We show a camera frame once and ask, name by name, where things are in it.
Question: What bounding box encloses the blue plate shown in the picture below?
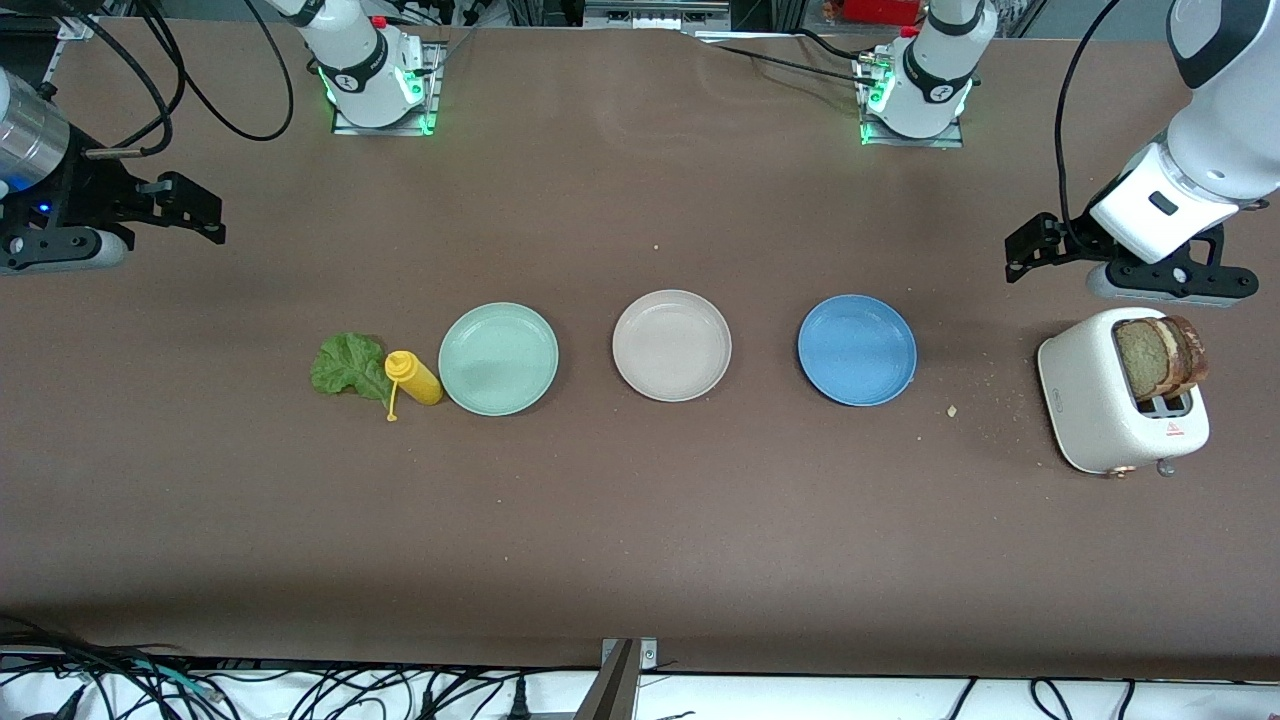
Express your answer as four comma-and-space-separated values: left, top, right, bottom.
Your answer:
797, 294, 918, 407

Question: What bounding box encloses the yellow squeeze bottle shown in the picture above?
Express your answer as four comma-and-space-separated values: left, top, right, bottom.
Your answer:
384, 350, 444, 422

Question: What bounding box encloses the black base cable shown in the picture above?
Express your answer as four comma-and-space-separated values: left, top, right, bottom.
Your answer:
690, 30, 881, 86

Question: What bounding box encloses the red box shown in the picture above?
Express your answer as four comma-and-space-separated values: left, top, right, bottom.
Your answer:
840, 0, 921, 26

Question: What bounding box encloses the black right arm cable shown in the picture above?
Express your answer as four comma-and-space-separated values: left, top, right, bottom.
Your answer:
40, 0, 294, 161

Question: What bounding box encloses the teal cable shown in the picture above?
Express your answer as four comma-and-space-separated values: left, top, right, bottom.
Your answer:
130, 665, 216, 696

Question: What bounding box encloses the aluminium table edge bracket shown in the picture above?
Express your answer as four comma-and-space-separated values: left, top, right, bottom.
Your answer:
575, 637, 658, 720

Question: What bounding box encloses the beige plate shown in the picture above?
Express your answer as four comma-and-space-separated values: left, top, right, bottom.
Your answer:
612, 289, 733, 403

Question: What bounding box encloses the cream white toaster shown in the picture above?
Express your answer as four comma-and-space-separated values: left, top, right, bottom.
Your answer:
1037, 307, 1211, 478

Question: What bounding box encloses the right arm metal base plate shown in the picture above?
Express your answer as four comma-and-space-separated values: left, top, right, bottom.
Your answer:
330, 40, 444, 136

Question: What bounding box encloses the grey metal frame device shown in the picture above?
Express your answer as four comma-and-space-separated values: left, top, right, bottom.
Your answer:
583, 0, 731, 31

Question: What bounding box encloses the mint green plate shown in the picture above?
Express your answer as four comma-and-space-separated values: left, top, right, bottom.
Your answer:
438, 302, 560, 417

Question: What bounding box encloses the toasted bread slice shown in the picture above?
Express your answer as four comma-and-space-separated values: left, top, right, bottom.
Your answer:
1160, 315, 1209, 399
1113, 318, 1173, 403

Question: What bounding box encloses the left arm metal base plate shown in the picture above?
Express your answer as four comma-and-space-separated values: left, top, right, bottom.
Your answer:
860, 55, 966, 149

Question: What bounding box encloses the green lettuce leaf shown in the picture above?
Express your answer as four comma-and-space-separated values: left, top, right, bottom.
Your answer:
310, 332, 393, 406

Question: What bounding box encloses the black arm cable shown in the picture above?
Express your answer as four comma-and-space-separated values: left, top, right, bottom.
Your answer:
1052, 0, 1123, 251
40, 0, 294, 161

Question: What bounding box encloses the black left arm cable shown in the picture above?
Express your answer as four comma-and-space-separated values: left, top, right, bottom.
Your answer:
1052, 0, 1123, 251

